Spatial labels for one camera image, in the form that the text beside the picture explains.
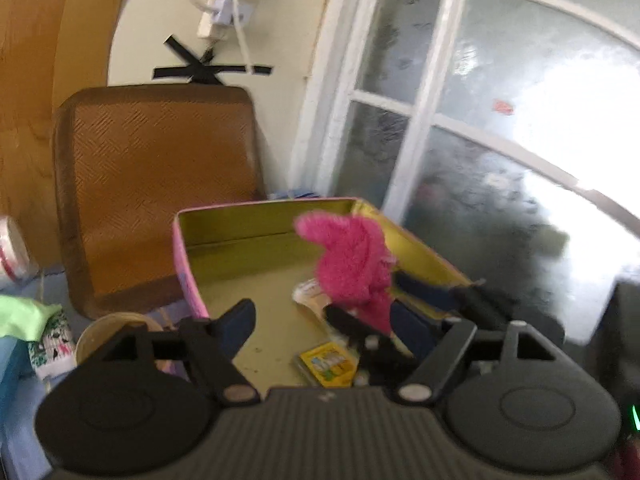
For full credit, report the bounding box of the wooden board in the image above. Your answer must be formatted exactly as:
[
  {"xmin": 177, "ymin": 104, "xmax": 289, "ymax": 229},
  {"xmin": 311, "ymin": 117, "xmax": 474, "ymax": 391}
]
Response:
[{"xmin": 0, "ymin": 0, "xmax": 134, "ymax": 271}]

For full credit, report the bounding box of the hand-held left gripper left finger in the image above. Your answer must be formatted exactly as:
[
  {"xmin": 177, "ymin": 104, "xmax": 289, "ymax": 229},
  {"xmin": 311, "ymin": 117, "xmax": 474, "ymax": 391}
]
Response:
[{"xmin": 92, "ymin": 298, "xmax": 262, "ymax": 407}]

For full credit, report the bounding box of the pink plush cloth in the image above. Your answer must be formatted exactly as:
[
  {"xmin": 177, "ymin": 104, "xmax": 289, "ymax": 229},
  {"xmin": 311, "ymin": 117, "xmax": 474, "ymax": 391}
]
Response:
[{"xmin": 294, "ymin": 210, "xmax": 397, "ymax": 335}]

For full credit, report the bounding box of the plastic bag with white roll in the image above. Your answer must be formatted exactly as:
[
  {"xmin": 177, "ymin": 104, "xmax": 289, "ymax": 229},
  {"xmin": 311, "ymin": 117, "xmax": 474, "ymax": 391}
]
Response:
[{"xmin": 0, "ymin": 215, "xmax": 41, "ymax": 289}]

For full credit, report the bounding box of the green cloth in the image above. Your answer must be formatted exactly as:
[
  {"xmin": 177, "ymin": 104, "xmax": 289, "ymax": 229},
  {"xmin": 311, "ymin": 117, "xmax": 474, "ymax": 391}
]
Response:
[{"xmin": 0, "ymin": 295, "xmax": 62, "ymax": 341}]

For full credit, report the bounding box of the green patterned packet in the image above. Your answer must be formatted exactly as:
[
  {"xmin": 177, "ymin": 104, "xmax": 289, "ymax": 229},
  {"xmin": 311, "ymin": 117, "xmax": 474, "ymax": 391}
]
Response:
[{"xmin": 27, "ymin": 310, "xmax": 77, "ymax": 379}]

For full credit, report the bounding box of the white framed glass door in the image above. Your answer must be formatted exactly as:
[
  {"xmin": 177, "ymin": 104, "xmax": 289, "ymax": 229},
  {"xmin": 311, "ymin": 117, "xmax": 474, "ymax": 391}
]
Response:
[{"xmin": 290, "ymin": 0, "xmax": 640, "ymax": 348}]

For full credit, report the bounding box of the white power strip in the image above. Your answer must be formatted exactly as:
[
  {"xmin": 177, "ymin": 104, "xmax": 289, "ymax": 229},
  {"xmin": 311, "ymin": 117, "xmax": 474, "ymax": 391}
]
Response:
[{"xmin": 196, "ymin": 0, "xmax": 237, "ymax": 41}]

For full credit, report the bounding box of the pink tin box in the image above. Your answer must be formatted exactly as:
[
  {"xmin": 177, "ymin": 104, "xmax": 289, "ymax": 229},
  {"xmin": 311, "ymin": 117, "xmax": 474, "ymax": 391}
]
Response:
[{"xmin": 172, "ymin": 196, "xmax": 474, "ymax": 391}]

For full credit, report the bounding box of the brown woven chair backrest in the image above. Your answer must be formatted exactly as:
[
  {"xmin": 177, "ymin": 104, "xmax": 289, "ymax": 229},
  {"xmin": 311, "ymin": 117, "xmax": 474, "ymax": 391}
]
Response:
[{"xmin": 52, "ymin": 85, "xmax": 268, "ymax": 321}]

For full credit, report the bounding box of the white plug adapter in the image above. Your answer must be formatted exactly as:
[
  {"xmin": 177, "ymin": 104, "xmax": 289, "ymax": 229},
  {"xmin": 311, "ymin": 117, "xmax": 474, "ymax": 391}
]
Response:
[{"xmin": 214, "ymin": 0, "xmax": 254, "ymax": 27}]

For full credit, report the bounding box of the yellow card packet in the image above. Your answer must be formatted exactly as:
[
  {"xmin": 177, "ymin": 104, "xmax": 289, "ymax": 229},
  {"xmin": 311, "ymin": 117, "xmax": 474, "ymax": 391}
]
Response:
[{"xmin": 298, "ymin": 342, "xmax": 359, "ymax": 387}]

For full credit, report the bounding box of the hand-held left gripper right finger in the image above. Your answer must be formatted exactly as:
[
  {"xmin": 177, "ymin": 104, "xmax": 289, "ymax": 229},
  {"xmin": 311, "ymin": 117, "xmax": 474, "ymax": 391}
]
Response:
[{"xmin": 391, "ymin": 300, "xmax": 557, "ymax": 404}]

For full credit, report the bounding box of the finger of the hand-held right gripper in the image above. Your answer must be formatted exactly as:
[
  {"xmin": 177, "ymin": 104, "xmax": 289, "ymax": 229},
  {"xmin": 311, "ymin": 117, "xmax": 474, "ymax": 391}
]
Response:
[
  {"xmin": 392, "ymin": 270, "xmax": 567, "ymax": 347},
  {"xmin": 324, "ymin": 304, "xmax": 416, "ymax": 386}
]

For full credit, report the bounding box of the blue tablecloth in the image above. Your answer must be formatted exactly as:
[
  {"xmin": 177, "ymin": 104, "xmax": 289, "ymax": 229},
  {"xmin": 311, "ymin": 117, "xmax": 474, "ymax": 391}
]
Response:
[{"xmin": 0, "ymin": 265, "xmax": 201, "ymax": 480}]

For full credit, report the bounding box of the white cable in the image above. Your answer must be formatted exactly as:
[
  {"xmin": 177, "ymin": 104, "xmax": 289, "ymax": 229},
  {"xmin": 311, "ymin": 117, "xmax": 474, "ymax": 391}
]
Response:
[{"xmin": 231, "ymin": 0, "xmax": 256, "ymax": 70}]

